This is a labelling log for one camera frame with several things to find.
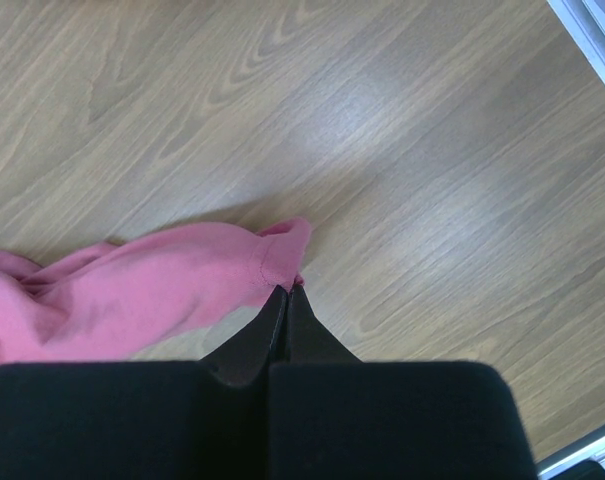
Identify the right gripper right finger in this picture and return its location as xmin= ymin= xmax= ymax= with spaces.
xmin=269 ymin=287 xmax=536 ymax=479

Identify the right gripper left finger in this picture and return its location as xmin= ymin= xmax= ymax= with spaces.
xmin=0 ymin=288 xmax=288 ymax=479

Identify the pink t-shirt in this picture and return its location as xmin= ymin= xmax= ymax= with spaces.
xmin=0 ymin=218 xmax=311 ymax=365

